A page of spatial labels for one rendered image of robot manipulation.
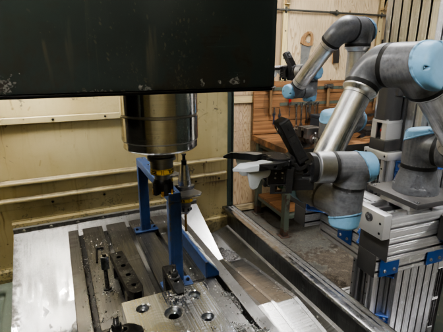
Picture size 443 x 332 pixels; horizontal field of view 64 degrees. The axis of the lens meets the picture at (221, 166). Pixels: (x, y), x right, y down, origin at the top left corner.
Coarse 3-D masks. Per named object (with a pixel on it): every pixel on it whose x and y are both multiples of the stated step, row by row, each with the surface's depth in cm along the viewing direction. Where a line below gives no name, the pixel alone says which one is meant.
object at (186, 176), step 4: (180, 164) 112; (180, 168) 112; (184, 168) 111; (188, 168) 112; (180, 172) 112; (184, 172) 112; (188, 172) 112; (180, 176) 112; (184, 176) 112; (188, 176) 112; (180, 180) 112; (184, 180) 112; (188, 180) 112; (180, 184) 112; (184, 184) 112; (188, 184) 112
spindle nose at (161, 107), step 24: (120, 96) 69; (144, 96) 65; (168, 96) 66; (192, 96) 70; (120, 120) 71; (144, 120) 67; (168, 120) 67; (192, 120) 71; (144, 144) 68; (168, 144) 68; (192, 144) 73
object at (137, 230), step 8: (136, 168) 147; (144, 176) 147; (144, 184) 148; (144, 192) 148; (144, 200) 149; (144, 208) 150; (144, 216) 151; (144, 224) 152; (136, 232) 151; (144, 232) 152
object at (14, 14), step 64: (0, 0) 48; (64, 0) 51; (128, 0) 55; (192, 0) 59; (256, 0) 64; (0, 64) 50; (64, 64) 53; (128, 64) 57; (192, 64) 62; (256, 64) 67
